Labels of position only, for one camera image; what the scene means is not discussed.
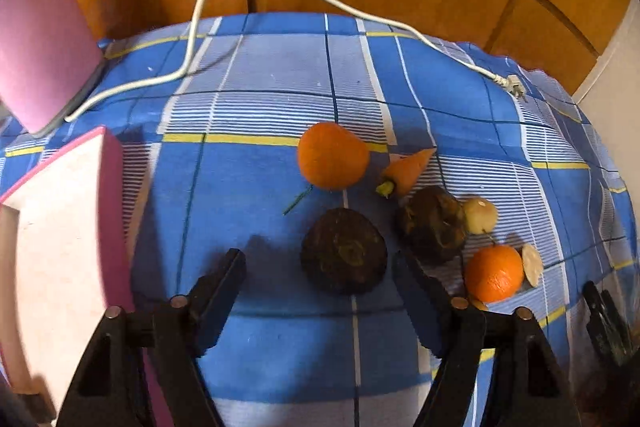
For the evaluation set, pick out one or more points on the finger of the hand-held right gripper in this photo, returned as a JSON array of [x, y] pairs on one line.
[[602, 327]]

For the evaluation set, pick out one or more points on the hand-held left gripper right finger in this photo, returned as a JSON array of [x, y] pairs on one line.
[[417, 307]]

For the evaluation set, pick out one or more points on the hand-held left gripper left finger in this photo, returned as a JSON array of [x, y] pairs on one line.
[[220, 302]]

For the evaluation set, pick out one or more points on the small orange with stem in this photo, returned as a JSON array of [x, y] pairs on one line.
[[494, 274]]

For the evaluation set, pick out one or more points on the round dark taro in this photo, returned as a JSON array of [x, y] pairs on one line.
[[344, 252]]

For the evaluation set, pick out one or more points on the small carrot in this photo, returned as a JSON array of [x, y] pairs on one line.
[[407, 172]]

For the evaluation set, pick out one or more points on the large orange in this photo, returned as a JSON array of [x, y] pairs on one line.
[[332, 157]]

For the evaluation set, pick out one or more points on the pink storage box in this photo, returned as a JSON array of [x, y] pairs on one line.
[[55, 232]]

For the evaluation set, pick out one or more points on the knobby dark taro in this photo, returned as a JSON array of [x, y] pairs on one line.
[[432, 224]]

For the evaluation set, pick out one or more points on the cut taro piece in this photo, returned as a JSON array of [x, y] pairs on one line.
[[531, 266]]

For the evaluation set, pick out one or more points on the small yellowish round fruit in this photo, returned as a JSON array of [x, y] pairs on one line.
[[480, 216]]

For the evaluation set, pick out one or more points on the blue plaid bed sheet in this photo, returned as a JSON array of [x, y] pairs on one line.
[[250, 187]]

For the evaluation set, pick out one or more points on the thin green stem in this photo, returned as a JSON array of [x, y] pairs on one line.
[[297, 201]]

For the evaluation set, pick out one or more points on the pink box lid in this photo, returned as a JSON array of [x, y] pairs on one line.
[[40, 42]]

